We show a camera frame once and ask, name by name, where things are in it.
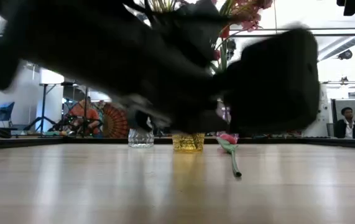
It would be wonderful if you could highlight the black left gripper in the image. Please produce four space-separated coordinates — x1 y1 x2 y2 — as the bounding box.
114 0 231 134

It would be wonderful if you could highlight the yellow glass vase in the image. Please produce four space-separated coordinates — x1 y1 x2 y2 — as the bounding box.
171 133 206 153

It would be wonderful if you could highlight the clear glass vase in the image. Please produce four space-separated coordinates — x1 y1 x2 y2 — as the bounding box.
127 129 155 149

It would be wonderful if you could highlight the black ceiling spotlight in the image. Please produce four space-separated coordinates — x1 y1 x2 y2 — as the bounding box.
338 49 354 61
226 38 237 62

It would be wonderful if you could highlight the colourful patterned tapestry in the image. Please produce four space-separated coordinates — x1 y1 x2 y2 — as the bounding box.
101 101 131 139

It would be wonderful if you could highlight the person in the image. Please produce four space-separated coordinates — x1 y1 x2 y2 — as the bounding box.
67 98 101 138
333 106 355 139

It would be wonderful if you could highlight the blue-lit monitor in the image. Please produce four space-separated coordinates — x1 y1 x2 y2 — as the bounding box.
0 101 16 123

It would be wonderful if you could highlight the black aluminium table frame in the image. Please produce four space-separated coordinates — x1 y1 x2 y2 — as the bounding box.
0 135 355 151

